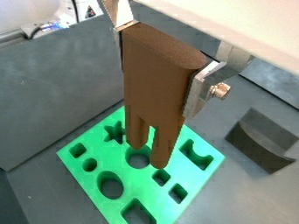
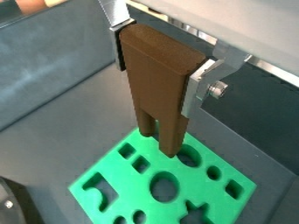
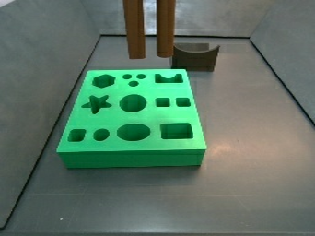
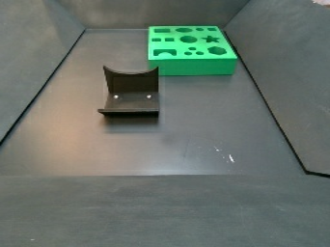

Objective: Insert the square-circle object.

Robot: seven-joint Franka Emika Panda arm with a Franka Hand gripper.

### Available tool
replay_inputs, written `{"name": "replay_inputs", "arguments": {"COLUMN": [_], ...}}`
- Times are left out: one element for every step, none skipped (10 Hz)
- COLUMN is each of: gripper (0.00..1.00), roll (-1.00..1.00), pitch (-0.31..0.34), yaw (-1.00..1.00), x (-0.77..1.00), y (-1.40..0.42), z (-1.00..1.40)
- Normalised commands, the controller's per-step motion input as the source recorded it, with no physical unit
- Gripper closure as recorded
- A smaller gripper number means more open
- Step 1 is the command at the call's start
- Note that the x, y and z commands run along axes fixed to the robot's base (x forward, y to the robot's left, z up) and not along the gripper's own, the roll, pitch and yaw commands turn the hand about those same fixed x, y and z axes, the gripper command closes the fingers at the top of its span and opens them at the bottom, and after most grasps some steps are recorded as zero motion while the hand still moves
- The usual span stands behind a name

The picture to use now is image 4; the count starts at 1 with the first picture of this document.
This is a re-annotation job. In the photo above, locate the black curved holder stand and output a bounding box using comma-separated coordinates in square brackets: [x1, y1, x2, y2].
[97, 67, 160, 116]

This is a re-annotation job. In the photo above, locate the green shape sorter block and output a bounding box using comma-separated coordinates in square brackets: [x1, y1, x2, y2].
[147, 25, 238, 76]

